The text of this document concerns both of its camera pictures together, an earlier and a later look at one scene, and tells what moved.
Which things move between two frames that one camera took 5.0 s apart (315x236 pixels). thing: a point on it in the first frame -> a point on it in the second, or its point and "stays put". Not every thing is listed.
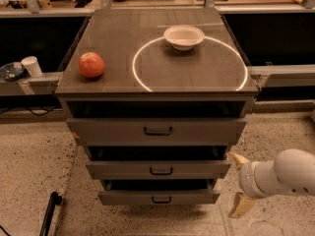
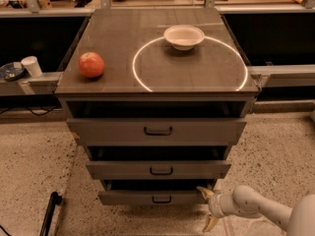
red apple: [91, 64] stays put
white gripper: [246, 180] -> [215, 205]
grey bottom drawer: [158, 197] stays put
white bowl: [183, 36] stays put
